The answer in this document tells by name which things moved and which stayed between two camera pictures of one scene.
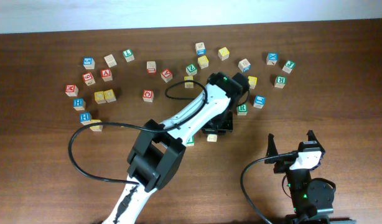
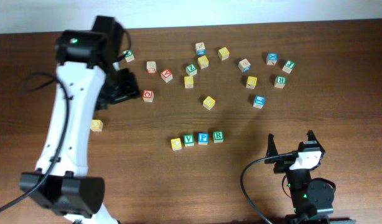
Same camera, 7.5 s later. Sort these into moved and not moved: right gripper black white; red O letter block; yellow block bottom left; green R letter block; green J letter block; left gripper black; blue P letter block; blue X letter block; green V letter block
Moved: blue P letter block; left gripper black; green R letter block
Not moved: green J letter block; yellow block bottom left; red O letter block; green V letter block; right gripper black white; blue X letter block
